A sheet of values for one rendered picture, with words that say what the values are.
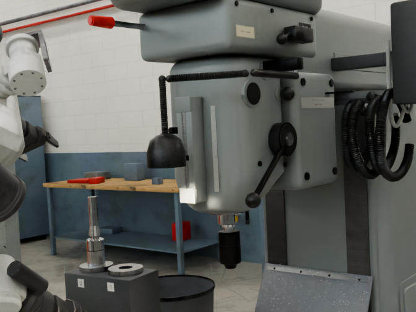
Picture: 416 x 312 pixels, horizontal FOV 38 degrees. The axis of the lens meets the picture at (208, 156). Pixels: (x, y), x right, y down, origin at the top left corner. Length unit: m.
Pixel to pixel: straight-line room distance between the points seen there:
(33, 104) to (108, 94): 1.27
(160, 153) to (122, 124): 6.59
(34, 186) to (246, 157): 7.54
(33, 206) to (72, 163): 0.80
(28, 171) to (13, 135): 7.40
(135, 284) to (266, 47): 0.67
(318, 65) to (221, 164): 0.37
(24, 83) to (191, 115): 0.32
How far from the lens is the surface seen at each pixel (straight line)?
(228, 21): 1.14
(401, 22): 1.33
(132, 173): 7.12
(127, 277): 1.54
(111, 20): 1.21
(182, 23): 1.21
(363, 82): 1.64
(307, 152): 1.35
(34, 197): 8.66
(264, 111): 1.24
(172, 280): 3.60
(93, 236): 1.63
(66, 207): 8.65
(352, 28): 1.60
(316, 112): 1.38
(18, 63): 1.17
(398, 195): 1.63
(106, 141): 7.90
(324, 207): 1.61
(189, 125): 1.18
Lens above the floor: 1.49
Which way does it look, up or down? 3 degrees down
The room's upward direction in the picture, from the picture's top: 3 degrees counter-clockwise
